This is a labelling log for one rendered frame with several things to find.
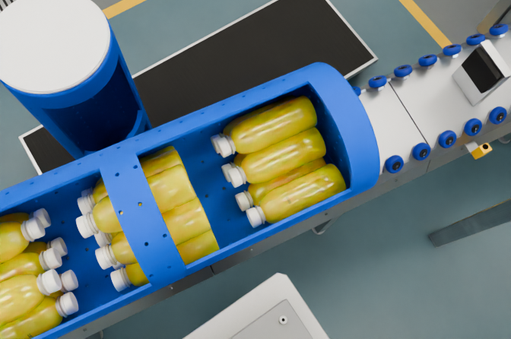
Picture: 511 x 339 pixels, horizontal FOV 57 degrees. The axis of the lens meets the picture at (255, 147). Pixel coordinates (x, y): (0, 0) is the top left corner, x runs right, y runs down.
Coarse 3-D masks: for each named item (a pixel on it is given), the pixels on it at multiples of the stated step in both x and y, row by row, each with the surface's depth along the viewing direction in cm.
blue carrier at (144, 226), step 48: (240, 96) 90; (336, 96) 86; (144, 144) 83; (192, 144) 104; (336, 144) 104; (0, 192) 83; (48, 192) 95; (144, 192) 78; (240, 192) 107; (48, 240) 100; (96, 240) 102; (144, 240) 77; (240, 240) 87; (96, 288) 97; (144, 288) 83; (48, 336) 80
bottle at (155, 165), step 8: (168, 152) 91; (176, 152) 91; (152, 160) 90; (160, 160) 90; (168, 160) 90; (176, 160) 90; (144, 168) 89; (152, 168) 89; (160, 168) 89; (184, 168) 90; (96, 192) 88; (104, 192) 87; (88, 200) 88; (96, 200) 88
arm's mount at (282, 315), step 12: (276, 312) 74; (288, 312) 74; (252, 324) 74; (264, 324) 74; (276, 324) 74; (288, 324) 74; (300, 324) 74; (240, 336) 73; (252, 336) 73; (264, 336) 73; (276, 336) 73; (288, 336) 73; (300, 336) 73
